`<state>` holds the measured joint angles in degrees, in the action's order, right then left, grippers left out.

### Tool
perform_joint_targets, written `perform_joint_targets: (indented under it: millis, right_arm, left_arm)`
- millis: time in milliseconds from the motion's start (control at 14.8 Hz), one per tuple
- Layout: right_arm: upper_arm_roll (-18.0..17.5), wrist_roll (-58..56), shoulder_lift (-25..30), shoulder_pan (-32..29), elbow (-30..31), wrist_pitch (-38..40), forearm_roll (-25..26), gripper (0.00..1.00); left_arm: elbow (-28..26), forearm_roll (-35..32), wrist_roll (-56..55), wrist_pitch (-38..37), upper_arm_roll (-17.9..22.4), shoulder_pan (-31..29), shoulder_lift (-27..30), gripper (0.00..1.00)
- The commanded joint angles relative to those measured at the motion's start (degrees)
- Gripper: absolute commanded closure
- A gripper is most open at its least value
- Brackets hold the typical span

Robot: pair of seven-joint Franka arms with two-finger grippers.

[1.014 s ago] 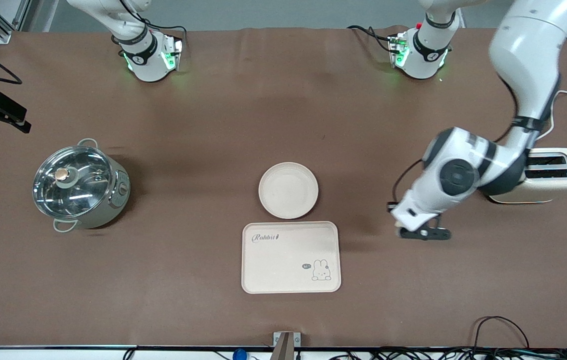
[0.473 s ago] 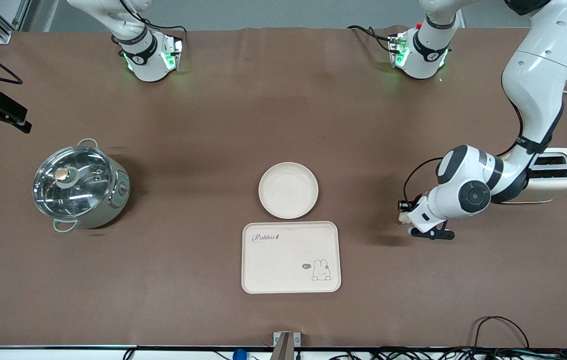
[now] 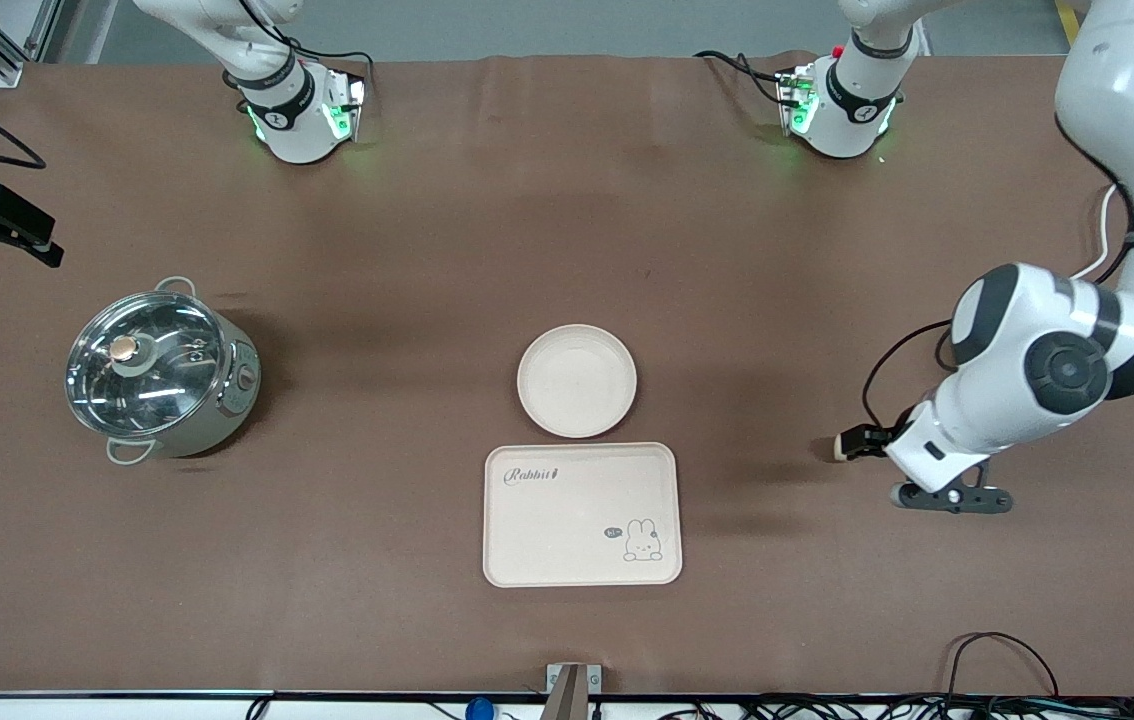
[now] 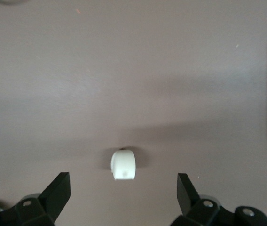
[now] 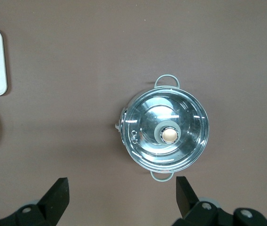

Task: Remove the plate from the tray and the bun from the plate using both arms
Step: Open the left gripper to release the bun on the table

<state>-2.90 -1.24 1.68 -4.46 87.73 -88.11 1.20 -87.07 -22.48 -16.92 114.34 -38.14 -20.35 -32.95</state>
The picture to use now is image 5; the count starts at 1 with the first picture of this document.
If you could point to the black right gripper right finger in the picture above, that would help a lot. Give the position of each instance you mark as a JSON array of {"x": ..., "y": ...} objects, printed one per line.
[{"x": 188, "y": 202}]

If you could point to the glass pot lid with knob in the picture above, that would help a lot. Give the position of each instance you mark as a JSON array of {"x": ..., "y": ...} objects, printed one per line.
[{"x": 147, "y": 146}]

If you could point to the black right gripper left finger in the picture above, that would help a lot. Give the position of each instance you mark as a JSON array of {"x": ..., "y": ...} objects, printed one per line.
[{"x": 53, "y": 202}]

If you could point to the steel pot with glass lid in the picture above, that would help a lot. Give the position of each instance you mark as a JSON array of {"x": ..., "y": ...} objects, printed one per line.
[{"x": 162, "y": 180}]

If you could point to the brown table cloth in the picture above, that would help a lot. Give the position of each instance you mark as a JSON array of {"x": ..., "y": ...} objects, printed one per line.
[{"x": 77, "y": 70}]

